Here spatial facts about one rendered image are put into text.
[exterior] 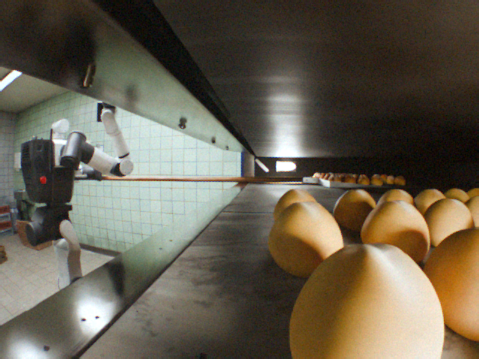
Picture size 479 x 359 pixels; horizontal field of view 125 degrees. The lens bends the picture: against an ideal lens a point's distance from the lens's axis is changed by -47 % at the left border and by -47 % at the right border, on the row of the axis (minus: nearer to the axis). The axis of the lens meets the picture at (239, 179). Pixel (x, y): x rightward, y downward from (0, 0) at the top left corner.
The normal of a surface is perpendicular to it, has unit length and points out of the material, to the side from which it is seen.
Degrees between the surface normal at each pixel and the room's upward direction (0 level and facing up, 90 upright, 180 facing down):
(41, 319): 0
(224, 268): 0
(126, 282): 0
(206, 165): 90
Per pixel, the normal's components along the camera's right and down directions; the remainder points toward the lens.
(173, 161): -0.11, 0.05
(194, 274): 0.00, -1.00
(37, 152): 0.96, 0.02
